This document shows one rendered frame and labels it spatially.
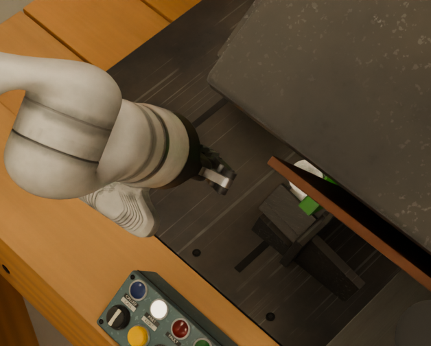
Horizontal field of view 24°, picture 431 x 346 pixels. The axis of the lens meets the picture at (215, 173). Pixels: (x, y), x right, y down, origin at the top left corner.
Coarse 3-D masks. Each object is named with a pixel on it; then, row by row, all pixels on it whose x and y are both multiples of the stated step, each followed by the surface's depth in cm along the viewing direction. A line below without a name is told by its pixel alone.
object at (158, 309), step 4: (152, 304) 115; (156, 304) 114; (160, 304) 114; (164, 304) 114; (152, 308) 114; (156, 308) 114; (160, 308) 114; (164, 308) 114; (152, 312) 114; (156, 312) 114; (160, 312) 114; (164, 312) 114; (156, 316) 114; (160, 316) 114
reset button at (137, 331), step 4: (132, 328) 114; (136, 328) 114; (140, 328) 114; (144, 328) 115; (128, 332) 115; (132, 332) 114; (136, 332) 114; (140, 332) 114; (144, 332) 114; (128, 336) 114; (132, 336) 114; (136, 336) 114; (140, 336) 114; (144, 336) 114; (128, 340) 114; (132, 340) 114; (136, 340) 114; (140, 340) 114; (144, 340) 114; (132, 344) 114; (136, 344) 114; (140, 344) 114; (144, 344) 114
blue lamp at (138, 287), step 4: (132, 284) 116; (136, 284) 116; (140, 284) 116; (132, 288) 116; (136, 288) 116; (140, 288) 115; (144, 288) 115; (132, 292) 116; (136, 292) 115; (140, 292) 115; (144, 292) 115; (132, 296) 116; (136, 296) 116; (140, 296) 115
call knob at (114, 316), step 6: (114, 306) 116; (120, 306) 116; (108, 312) 116; (114, 312) 115; (120, 312) 115; (126, 312) 116; (108, 318) 116; (114, 318) 115; (120, 318) 115; (126, 318) 115; (108, 324) 116; (114, 324) 115; (120, 324) 115
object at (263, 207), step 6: (264, 204) 119; (264, 210) 119; (270, 210) 119; (270, 216) 119; (276, 216) 119; (276, 222) 119; (282, 222) 119; (282, 228) 119; (288, 228) 119; (288, 234) 119; (294, 234) 118; (294, 240) 118
